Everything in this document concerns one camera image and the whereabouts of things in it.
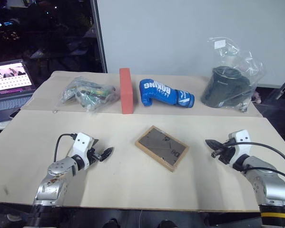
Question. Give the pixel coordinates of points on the red foam block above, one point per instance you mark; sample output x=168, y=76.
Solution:
x=126, y=95

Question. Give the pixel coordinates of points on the laptop computer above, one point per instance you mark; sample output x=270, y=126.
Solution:
x=7, y=80

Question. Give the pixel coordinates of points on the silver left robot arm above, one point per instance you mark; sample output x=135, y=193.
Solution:
x=54, y=175

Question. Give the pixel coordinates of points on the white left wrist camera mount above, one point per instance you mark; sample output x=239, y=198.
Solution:
x=81, y=145

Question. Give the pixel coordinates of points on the grey metal post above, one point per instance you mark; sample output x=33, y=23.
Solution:
x=100, y=35

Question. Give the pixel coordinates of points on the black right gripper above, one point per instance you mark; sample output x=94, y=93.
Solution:
x=226, y=153

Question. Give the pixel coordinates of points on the small pink object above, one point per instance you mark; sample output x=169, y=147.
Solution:
x=257, y=97

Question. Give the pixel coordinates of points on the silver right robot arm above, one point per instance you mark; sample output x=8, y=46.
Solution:
x=270, y=183

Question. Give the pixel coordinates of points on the clear bag of green items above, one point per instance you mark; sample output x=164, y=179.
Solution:
x=90, y=93

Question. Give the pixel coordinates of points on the dark rounded shape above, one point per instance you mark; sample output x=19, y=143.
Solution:
x=165, y=224
x=110, y=224

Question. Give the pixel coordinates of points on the wooden picture frame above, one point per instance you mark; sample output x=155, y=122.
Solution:
x=161, y=148

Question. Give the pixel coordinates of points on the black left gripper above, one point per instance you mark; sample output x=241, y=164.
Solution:
x=94, y=155

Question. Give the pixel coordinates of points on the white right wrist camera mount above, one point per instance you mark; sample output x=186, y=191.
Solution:
x=242, y=142

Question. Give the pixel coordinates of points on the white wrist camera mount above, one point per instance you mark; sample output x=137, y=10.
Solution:
x=242, y=142
x=81, y=145

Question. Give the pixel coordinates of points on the blue boxing glove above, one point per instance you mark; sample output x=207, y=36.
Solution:
x=156, y=92

